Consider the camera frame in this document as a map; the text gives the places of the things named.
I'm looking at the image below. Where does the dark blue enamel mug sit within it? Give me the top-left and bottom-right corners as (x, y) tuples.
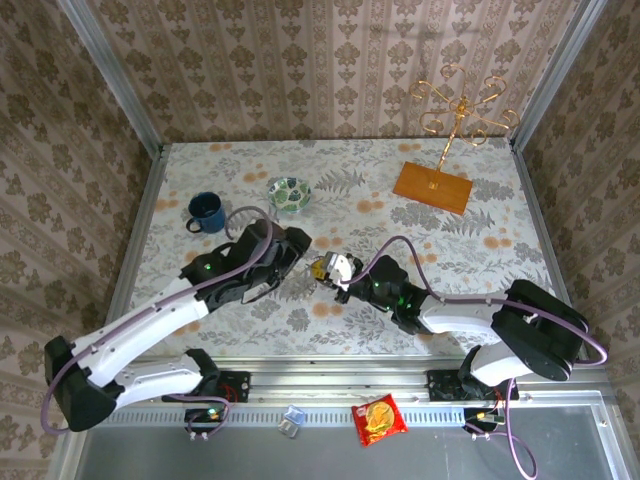
(185, 192), (229, 235)

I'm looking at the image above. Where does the small clear plastic box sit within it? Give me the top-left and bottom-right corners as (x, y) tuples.
(277, 404), (307, 439)

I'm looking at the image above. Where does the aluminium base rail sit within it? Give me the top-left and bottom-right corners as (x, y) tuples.
(207, 354), (501, 407)

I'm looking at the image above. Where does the green leaf pattern bowl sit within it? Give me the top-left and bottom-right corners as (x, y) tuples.
(267, 176), (313, 215)

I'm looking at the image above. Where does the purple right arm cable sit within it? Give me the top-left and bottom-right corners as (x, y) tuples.
(341, 234), (610, 369)

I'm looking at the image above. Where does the small black connector board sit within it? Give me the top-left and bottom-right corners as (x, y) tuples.
(184, 407), (224, 426)
(463, 407), (504, 426)

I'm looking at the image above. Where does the gold hook stand wooden base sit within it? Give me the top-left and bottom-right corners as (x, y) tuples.
(392, 63), (521, 216)

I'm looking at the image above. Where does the slotted grey cable duct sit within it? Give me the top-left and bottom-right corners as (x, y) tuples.
(112, 405), (504, 427)

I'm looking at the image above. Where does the aluminium side rail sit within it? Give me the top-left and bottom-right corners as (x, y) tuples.
(509, 139), (571, 316)
(99, 144), (169, 351)

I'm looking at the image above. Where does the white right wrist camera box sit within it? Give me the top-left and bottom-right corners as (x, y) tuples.
(323, 252), (365, 287)

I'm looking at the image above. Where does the red snack packet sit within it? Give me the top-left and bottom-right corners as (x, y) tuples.
(350, 393), (409, 448)

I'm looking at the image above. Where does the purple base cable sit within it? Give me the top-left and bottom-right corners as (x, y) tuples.
(462, 379), (539, 480)
(162, 393), (236, 442)

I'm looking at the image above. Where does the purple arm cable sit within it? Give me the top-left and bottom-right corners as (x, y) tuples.
(341, 234), (610, 369)
(40, 205), (275, 432)

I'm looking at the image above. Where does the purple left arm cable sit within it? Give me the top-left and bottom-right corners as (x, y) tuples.
(40, 205), (275, 432)

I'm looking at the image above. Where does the aluminium frame post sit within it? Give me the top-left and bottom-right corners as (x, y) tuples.
(509, 0), (610, 151)
(56, 0), (166, 159)

